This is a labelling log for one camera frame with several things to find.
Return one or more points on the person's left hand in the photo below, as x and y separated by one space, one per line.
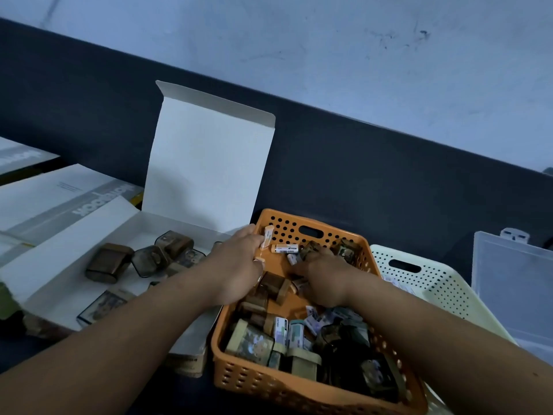
235 272

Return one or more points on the person's right hand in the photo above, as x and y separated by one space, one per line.
332 280

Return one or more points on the pile of small tubes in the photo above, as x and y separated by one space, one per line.
397 284
281 330

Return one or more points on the pile of items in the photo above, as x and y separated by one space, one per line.
252 345

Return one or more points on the dark opaque small brown box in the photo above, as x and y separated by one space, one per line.
109 263

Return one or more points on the clear plastic organizer case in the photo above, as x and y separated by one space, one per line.
514 289

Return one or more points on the person's left forearm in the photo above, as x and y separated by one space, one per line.
86 358

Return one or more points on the person's right forearm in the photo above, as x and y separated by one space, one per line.
453 363

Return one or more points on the white cardboard box open lid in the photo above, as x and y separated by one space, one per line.
207 168

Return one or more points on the wide black shelf back panel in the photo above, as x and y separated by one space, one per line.
367 181

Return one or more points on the white perforated plastic basket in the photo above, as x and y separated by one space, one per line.
449 289

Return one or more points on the orange plastic basket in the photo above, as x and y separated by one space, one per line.
276 384

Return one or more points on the yellow flat packet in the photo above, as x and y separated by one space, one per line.
137 199

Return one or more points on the white grey-banded notebook package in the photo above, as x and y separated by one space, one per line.
43 198

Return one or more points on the white flat notebook package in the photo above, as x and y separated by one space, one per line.
21 155

